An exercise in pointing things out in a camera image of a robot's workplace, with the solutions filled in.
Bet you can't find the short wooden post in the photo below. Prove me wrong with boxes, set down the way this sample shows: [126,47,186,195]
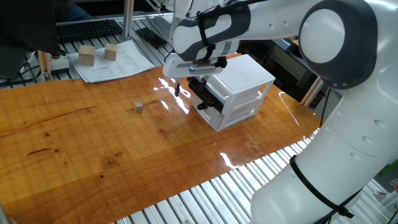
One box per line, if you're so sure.
[37,50,52,82]

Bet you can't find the large wooden block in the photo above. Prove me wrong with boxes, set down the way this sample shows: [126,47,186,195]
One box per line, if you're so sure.
[104,42,119,61]
[78,45,96,67]

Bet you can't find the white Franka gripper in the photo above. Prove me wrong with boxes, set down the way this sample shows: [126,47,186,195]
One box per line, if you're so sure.
[162,52,226,97]

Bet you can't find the white pedestal on grey plate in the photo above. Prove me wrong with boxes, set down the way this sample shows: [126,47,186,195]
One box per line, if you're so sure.
[154,0,193,40]

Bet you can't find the seated person in jeans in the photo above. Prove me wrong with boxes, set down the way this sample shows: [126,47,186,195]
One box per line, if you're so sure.
[55,0,94,23]

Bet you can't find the black monitor back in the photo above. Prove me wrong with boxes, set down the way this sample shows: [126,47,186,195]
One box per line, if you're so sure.
[0,0,67,78]

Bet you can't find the white plastic drawer cabinet frame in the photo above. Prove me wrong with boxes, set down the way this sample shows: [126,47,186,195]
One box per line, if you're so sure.
[192,54,276,132]

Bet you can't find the black computer keyboard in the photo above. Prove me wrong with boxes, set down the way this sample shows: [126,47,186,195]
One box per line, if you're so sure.
[57,19,124,44]

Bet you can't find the printed white paper sheets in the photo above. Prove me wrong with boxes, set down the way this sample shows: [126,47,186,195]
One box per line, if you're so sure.
[67,39,155,84]

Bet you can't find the green plastic object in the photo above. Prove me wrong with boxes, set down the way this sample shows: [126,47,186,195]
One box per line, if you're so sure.
[379,160,398,177]

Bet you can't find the black strap on robot forearm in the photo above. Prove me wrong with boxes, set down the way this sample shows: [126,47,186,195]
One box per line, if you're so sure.
[196,11,217,62]

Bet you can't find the aluminium profile post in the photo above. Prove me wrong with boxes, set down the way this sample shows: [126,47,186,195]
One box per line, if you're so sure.
[120,0,136,43]

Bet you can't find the white drawer with black knob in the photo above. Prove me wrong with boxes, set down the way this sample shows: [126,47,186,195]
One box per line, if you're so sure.
[192,93,259,132]

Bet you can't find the pale grey base plate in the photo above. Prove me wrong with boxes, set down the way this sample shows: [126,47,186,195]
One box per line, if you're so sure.
[49,55,71,75]

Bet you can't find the black smartphone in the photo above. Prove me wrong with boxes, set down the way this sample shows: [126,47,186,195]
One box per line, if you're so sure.
[136,27,168,49]

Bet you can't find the drawer with black handle front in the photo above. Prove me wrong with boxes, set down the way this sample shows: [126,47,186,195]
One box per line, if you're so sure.
[186,73,264,114]

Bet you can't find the slanted wooden beam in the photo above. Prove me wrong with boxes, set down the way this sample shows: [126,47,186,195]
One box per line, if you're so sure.
[300,76,324,108]

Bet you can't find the silver blue wrist bracket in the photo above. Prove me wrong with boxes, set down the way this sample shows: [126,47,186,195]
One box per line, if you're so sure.
[188,56,228,75]

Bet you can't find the glossy wood-grain mat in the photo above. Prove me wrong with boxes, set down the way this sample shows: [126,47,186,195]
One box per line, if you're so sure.
[0,52,323,224]

